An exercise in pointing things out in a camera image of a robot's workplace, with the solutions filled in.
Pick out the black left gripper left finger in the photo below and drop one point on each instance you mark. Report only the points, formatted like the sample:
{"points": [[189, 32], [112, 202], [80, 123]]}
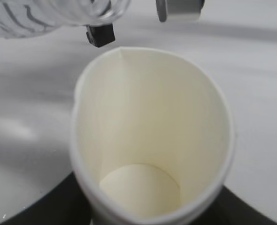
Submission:
{"points": [[64, 205]]}

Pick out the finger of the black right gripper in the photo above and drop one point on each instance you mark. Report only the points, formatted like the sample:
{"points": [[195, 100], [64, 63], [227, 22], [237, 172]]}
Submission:
{"points": [[100, 36]]}

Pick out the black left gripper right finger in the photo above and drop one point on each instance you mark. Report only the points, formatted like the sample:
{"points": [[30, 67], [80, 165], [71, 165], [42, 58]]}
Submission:
{"points": [[231, 210]]}

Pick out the clear green-label water bottle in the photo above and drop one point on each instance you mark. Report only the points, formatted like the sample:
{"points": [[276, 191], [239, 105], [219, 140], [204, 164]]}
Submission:
{"points": [[31, 18]]}

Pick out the white paper cup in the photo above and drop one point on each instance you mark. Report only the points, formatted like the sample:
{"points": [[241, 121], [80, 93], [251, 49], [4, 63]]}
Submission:
{"points": [[151, 138]]}

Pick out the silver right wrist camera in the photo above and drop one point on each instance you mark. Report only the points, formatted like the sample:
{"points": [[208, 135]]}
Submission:
{"points": [[183, 10]]}

